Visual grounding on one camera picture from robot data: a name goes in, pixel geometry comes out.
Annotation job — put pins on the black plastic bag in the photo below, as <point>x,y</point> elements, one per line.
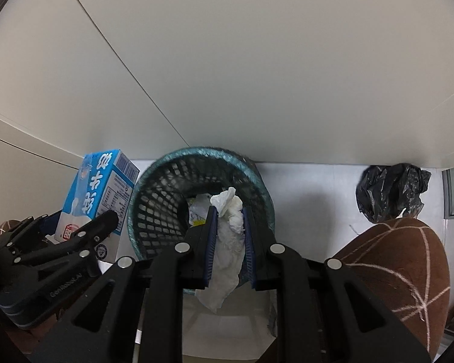
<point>389,189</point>

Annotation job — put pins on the brown striped cushion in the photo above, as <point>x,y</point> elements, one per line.
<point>393,257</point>

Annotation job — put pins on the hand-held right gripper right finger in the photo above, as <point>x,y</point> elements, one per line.
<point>248,249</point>

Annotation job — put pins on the white tissue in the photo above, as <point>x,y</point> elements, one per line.
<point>227,264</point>

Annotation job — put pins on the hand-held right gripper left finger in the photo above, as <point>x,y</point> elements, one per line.
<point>210,249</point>

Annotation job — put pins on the blue and white milk carton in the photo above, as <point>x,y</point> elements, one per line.
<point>98,181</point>

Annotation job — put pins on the yellow snack packet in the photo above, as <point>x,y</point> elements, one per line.
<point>196,215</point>

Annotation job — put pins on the teal plastic mesh wastebasket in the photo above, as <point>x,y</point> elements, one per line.
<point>162,196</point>

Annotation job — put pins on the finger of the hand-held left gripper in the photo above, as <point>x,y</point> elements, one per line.
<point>26,230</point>
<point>87,234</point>

